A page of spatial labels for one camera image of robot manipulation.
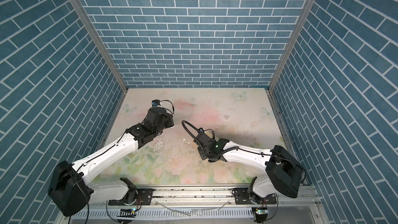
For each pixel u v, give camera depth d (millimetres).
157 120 608
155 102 717
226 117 1050
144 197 742
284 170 428
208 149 625
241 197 737
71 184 385
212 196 753
